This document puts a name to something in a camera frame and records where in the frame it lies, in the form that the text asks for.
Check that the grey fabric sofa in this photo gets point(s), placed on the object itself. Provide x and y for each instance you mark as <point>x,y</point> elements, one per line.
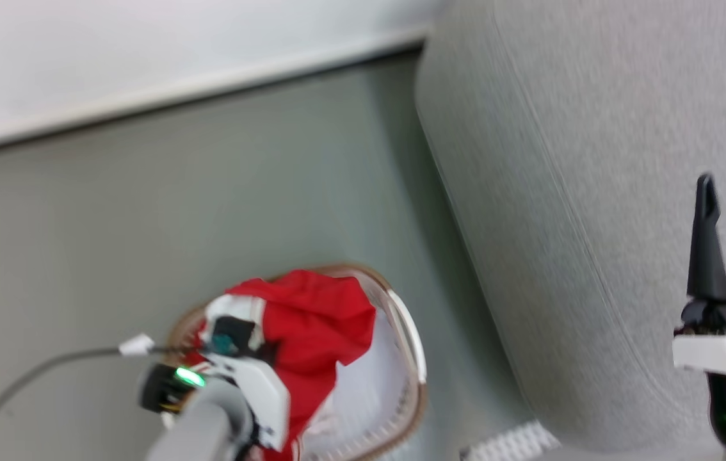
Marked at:
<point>593,192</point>

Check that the white laundry basket brown rim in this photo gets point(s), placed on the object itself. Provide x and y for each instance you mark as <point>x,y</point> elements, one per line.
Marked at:
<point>376,384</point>

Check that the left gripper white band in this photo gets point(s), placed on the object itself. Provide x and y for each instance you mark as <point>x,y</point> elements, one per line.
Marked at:
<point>264,390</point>

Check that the red clothing item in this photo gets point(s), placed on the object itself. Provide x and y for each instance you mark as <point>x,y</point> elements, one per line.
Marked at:
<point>318,326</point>

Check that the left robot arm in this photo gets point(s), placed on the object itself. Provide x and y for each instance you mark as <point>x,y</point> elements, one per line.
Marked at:
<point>206,422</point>

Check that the white ribbed plastic object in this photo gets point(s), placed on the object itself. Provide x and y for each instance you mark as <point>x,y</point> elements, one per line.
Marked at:
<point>516,445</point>

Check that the white wall baseboard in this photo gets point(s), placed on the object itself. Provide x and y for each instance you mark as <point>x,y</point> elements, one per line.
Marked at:
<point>177,89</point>

